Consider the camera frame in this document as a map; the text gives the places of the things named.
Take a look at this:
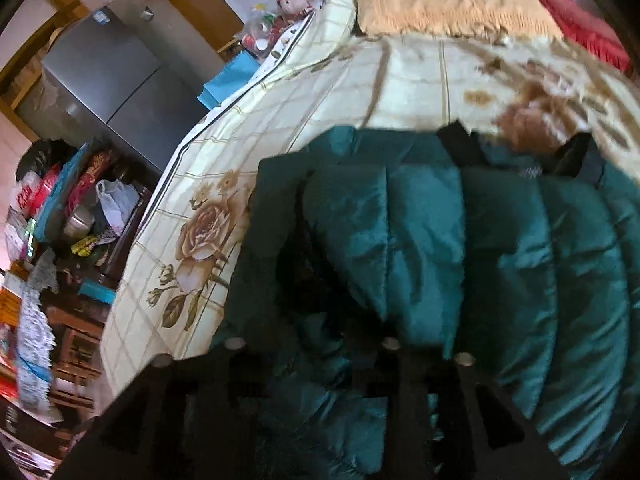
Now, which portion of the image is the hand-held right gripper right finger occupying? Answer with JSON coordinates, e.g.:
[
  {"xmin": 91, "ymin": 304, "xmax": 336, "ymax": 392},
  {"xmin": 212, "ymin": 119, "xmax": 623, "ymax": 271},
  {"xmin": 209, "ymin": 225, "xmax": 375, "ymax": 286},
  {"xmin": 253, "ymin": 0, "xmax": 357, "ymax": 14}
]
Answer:
[{"xmin": 350, "ymin": 335, "xmax": 571, "ymax": 480}]

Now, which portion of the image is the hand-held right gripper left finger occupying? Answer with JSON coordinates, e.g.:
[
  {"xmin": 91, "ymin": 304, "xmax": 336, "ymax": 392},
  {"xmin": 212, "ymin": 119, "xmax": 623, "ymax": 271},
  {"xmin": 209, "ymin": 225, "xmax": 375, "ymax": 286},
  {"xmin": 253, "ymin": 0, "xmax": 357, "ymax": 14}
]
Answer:
[{"xmin": 52, "ymin": 337, "xmax": 281, "ymax": 480}]

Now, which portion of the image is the dark green puffer jacket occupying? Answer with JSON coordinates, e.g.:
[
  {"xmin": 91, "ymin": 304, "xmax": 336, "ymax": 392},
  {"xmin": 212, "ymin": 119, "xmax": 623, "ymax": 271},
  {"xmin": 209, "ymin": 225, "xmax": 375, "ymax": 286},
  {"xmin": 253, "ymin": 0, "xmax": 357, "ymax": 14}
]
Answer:
[{"xmin": 210, "ymin": 120, "xmax": 640, "ymax": 480}]

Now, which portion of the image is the wooden side table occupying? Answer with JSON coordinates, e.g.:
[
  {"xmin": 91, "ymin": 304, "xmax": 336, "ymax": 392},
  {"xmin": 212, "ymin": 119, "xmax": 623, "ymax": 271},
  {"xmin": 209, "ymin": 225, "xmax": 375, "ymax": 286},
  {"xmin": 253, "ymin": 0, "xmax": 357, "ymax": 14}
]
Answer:
[{"xmin": 45, "ymin": 305, "xmax": 106, "ymax": 411}]

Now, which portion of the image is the dark wooden cabinet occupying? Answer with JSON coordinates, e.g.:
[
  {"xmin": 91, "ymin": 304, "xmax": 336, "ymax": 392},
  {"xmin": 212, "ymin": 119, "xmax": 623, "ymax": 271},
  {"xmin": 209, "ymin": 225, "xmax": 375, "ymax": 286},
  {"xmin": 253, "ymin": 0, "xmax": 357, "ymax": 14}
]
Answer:
[{"xmin": 45, "ymin": 160, "xmax": 153, "ymax": 291}]

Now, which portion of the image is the white lace cloth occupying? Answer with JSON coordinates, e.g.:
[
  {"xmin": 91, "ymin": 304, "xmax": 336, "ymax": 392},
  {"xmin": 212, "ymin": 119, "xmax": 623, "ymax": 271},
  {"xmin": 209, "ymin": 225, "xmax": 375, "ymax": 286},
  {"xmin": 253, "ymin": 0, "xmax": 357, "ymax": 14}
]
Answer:
[{"xmin": 15, "ymin": 247, "xmax": 61, "ymax": 423}]

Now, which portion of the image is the metal pot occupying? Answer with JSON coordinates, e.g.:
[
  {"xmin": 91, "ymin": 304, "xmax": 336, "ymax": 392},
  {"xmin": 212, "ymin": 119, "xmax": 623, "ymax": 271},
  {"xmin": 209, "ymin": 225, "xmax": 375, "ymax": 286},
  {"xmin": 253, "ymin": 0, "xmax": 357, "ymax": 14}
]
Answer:
[{"xmin": 62, "ymin": 207, "xmax": 96, "ymax": 243}]

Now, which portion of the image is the red snack packet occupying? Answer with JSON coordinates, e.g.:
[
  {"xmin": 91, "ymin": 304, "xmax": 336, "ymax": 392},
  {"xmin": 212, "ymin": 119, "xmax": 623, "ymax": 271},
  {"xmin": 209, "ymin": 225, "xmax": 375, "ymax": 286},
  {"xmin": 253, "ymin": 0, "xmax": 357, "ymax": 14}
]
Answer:
[{"xmin": 65, "ymin": 150, "xmax": 117, "ymax": 211}]

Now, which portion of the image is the red and white plastic bag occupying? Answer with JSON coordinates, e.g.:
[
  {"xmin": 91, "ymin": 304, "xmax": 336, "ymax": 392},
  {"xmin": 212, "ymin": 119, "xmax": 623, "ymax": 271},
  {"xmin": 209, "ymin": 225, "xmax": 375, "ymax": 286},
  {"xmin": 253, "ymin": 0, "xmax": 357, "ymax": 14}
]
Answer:
[{"xmin": 10, "ymin": 162, "xmax": 62, "ymax": 217}]

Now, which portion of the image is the black bag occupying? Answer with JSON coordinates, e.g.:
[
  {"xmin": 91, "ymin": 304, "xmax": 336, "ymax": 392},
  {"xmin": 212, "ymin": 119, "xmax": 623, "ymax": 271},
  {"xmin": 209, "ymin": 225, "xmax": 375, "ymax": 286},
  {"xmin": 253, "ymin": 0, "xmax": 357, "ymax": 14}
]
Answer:
[{"xmin": 17, "ymin": 139, "xmax": 76, "ymax": 181}]

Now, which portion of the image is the cream floral bedsheet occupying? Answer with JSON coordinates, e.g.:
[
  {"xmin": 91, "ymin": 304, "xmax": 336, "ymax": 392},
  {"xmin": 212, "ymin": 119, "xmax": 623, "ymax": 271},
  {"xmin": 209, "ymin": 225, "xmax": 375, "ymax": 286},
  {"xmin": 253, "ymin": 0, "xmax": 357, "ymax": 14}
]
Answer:
[{"xmin": 100, "ymin": 0, "xmax": 640, "ymax": 401}]

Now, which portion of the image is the grey refrigerator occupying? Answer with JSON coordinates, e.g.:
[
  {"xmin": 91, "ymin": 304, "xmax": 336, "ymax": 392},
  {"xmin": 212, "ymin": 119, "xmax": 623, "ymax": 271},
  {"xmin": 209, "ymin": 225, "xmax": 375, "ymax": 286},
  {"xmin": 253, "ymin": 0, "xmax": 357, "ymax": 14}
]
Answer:
[{"xmin": 20, "ymin": 0, "xmax": 211, "ymax": 173}]

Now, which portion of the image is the clear plastic bag with items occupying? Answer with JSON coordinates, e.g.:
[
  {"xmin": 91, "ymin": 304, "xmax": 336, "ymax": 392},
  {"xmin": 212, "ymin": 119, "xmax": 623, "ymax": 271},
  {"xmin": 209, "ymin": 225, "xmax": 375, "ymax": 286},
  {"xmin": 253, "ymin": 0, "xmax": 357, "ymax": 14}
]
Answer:
[{"xmin": 241, "ymin": 5, "xmax": 281, "ymax": 61}]

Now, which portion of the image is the wooden door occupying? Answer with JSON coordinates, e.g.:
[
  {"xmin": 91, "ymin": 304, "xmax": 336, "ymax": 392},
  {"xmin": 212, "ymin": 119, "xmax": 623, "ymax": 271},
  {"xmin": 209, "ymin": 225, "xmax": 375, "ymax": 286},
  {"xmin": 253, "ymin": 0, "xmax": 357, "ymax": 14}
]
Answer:
[{"xmin": 185, "ymin": 0, "xmax": 246, "ymax": 53}]

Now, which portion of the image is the beige fuzzy blanket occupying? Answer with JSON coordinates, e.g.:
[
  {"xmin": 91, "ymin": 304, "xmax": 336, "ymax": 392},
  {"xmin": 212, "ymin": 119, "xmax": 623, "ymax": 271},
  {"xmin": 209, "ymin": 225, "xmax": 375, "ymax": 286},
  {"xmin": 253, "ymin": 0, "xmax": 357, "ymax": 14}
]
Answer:
[{"xmin": 356, "ymin": 0, "xmax": 565, "ymax": 41}]

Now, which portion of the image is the red fuzzy cloth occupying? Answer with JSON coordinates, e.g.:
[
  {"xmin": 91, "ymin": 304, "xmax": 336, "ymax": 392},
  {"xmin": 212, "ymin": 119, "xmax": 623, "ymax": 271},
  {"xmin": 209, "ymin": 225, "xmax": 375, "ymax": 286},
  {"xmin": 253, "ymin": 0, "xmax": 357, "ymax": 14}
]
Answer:
[{"xmin": 530, "ymin": 0, "xmax": 632, "ymax": 73}]

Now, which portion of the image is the stuffed toy with red hat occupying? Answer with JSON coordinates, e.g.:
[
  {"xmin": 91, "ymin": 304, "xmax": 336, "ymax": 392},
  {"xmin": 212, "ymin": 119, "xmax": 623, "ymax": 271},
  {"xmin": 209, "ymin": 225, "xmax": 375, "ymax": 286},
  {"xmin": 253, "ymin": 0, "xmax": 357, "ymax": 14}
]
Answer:
[{"xmin": 276, "ymin": 0, "xmax": 316, "ymax": 21}]

